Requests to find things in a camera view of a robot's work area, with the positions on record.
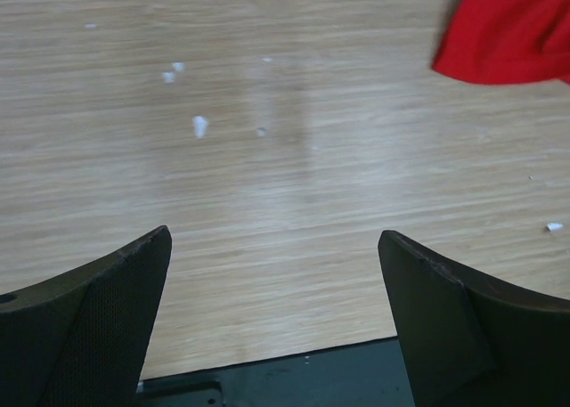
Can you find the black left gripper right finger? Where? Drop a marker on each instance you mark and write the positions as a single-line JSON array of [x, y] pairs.
[[470, 339]]

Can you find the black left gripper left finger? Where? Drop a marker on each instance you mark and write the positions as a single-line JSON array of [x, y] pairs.
[[81, 338]]

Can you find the red t shirt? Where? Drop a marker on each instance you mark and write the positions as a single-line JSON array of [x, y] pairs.
[[506, 42]]

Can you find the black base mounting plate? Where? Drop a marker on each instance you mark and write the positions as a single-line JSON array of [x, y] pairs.
[[364, 374]]

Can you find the white paper scrap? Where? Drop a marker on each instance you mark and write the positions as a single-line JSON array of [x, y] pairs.
[[554, 227]]

